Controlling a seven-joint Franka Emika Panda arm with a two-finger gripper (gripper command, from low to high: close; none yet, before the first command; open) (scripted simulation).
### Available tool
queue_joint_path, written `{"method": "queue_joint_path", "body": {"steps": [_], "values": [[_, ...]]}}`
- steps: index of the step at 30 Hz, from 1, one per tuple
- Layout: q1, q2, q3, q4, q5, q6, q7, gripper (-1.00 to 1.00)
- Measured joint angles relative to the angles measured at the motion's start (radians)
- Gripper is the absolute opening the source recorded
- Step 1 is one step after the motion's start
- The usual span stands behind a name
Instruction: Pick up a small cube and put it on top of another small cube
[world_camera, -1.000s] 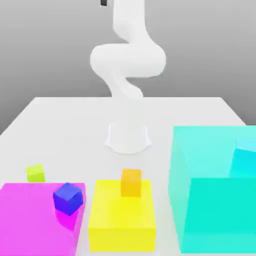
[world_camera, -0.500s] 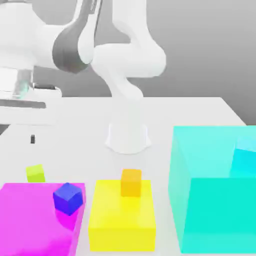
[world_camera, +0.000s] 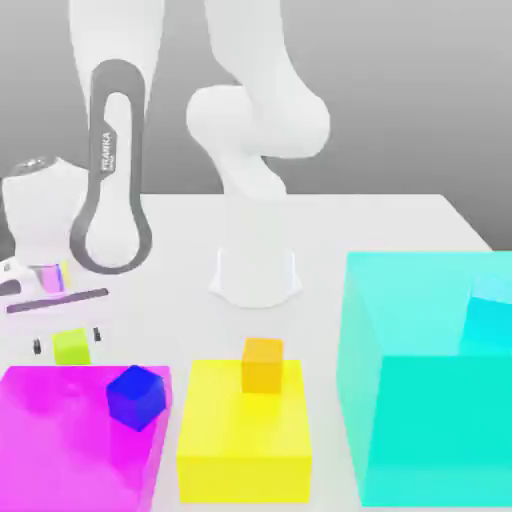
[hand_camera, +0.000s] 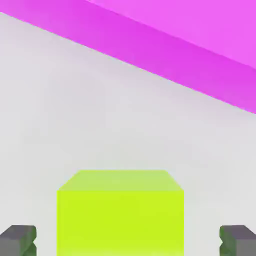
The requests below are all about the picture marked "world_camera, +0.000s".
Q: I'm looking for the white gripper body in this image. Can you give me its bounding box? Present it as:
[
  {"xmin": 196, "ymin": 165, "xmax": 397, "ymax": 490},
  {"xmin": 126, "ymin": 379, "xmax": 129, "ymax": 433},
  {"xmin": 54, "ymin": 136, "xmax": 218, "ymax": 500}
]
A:
[{"xmin": 0, "ymin": 285, "xmax": 115, "ymax": 342}]

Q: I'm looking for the small lime cube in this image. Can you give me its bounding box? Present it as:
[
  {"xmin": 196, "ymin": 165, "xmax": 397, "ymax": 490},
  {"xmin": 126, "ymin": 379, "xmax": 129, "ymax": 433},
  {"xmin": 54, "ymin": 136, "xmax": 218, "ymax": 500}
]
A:
[{"xmin": 51, "ymin": 328, "xmax": 93, "ymax": 366}]

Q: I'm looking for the small blue cube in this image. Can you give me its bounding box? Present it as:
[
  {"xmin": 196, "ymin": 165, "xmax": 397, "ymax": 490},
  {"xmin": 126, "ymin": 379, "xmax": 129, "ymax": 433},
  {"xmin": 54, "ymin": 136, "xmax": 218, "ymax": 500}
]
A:
[{"xmin": 105, "ymin": 364, "xmax": 168, "ymax": 434}]

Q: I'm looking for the small orange cube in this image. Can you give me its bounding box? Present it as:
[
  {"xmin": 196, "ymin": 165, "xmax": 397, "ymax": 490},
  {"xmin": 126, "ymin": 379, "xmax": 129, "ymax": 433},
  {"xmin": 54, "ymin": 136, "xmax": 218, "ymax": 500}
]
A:
[{"xmin": 240, "ymin": 337, "xmax": 285, "ymax": 395}]

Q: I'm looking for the small cyan cube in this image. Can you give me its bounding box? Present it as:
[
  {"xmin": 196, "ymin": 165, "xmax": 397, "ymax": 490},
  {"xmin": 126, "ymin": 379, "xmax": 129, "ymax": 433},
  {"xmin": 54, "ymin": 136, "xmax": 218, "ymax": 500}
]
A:
[{"xmin": 457, "ymin": 275, "xmax": 512, "ymax": 357}]

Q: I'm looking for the large magenta box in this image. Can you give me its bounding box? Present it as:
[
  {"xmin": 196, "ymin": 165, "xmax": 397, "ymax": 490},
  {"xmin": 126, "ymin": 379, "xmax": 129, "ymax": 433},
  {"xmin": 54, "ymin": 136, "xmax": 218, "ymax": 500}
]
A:
[{"xmin": 0, "ymin": 364, "xmax": 174, "ymax": 512}]

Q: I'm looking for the large yellow box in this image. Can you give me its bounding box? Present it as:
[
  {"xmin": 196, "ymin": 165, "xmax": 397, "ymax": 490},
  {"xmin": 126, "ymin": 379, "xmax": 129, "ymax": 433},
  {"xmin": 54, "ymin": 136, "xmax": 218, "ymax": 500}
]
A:
[{"xmin": 176, "ymin": 358, "xmax": 314, "ymax": 505}]

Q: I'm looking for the large cyan box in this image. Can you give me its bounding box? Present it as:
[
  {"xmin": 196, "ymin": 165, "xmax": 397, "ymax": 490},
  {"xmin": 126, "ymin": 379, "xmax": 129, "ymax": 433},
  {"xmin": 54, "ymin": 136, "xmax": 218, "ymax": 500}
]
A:
[{"xmin": 336, "ymin": 250, "xmax": 512, "ymax": 509}]

